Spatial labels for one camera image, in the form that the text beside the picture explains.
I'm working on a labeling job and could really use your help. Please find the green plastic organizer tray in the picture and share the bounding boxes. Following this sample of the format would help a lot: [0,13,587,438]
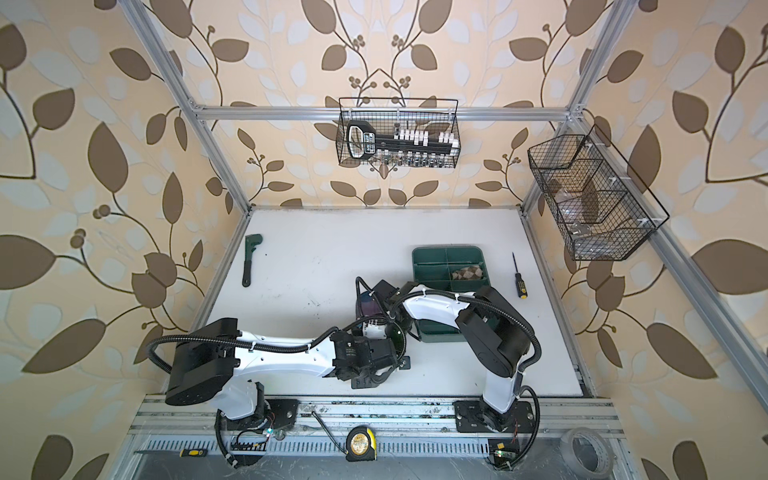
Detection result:
[412,245,490,343]

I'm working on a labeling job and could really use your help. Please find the beige argyle sock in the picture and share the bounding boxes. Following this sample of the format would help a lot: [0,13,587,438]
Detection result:
[451,264,485,281]

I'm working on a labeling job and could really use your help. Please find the purple sock yellow cuff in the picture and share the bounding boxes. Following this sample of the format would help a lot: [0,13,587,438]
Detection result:
[355,292,382,320]

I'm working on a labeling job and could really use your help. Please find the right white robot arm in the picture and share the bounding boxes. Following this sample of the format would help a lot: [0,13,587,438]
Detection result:
[356,280,542,433]

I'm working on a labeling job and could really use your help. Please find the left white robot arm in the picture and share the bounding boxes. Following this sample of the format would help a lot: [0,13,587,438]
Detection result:
[145,316,410,420]

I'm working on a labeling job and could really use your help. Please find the clear tape roll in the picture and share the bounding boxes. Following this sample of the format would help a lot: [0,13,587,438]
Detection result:
[560,427,615,479]

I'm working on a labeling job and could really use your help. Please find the yellow black tape measure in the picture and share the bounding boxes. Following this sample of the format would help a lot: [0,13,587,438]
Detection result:
[345,425,377,462]

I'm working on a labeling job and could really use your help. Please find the yellow black screwdriver on table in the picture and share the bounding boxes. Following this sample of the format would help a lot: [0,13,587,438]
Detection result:
[512,254,528,299]

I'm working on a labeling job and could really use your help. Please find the black socket set holder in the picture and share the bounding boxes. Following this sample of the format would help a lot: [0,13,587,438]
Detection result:
[342,120,461,160]

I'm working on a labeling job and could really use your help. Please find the small yellow black screwdriver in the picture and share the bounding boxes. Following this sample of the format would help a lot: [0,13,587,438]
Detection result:
[179,448,208,458]

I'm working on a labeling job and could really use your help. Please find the green pipe wrench black handle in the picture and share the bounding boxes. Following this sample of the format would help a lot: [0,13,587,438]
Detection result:
[241,234,263,288]

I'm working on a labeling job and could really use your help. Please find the back wire basket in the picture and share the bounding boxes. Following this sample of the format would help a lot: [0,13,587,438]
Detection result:
[335,95,462,169]

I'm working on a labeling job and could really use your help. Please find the wire basket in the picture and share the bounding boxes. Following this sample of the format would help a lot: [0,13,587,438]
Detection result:
[527,125,670,261]
[335,95,462,169]

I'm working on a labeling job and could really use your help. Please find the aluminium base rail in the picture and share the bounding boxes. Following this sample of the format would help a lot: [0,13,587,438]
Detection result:
[131,394,625,457]

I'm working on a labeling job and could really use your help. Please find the right wire basket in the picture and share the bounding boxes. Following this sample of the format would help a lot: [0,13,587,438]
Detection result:
[527,125,670,261]

